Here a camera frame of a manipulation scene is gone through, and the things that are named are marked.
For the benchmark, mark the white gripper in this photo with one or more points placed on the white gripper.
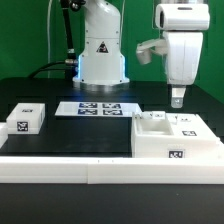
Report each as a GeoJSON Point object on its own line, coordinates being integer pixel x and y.
{"type": "Point", "coordinates": [182, 28]}

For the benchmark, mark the white cabinet door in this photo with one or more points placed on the white cabinet door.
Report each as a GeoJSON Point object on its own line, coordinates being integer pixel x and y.
{"type": "Point", "coordinates": [192, 126]}
{"type": "Point", "coordinates": [154, 115]}

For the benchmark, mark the white cabinet body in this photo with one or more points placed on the white cabinet body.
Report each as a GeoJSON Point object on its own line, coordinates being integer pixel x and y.
{"type": "Point", "coordinates": [153, 139]}

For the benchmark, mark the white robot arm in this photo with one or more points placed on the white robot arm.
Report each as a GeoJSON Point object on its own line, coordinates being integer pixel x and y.
{"type": "Point", "coordinates": [101, 65]}

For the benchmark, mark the white flat marker board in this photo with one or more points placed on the white flat marker board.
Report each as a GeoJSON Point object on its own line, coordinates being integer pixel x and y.
{"type": "Point", "coordinates": [97, 109]}

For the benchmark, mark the small white box part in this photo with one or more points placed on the small white box part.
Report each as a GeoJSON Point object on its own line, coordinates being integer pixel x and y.
{"type": "Point", "coordinates": [26, 118]}

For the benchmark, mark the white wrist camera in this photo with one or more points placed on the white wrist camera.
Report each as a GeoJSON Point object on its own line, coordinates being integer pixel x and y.
{"type": "Point", "coordinates": [146, 49]}

